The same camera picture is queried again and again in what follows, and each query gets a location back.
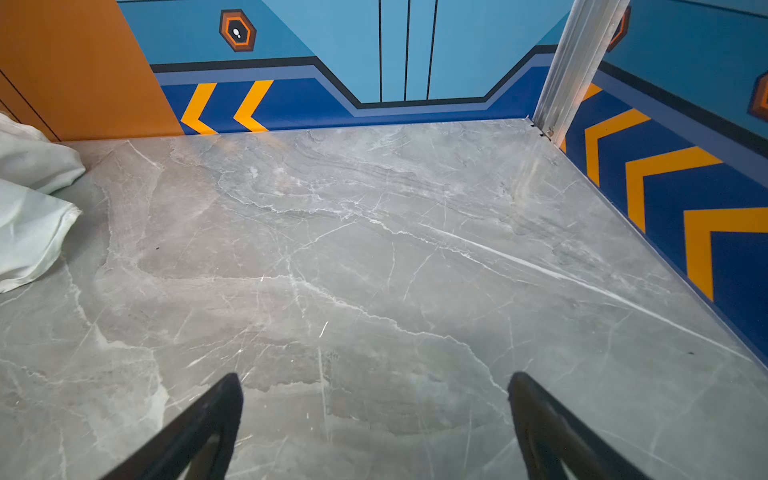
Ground white crumpled shirt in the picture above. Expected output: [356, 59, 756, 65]
[1, 114, 85, 293]

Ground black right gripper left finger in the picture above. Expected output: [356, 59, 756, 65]
[104, 372, 244, 479]

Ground aluminium corner post right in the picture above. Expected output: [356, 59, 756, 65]
[533, 0, 629, 145]

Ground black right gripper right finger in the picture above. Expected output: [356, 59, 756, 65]
[508, 371, 647, 479]

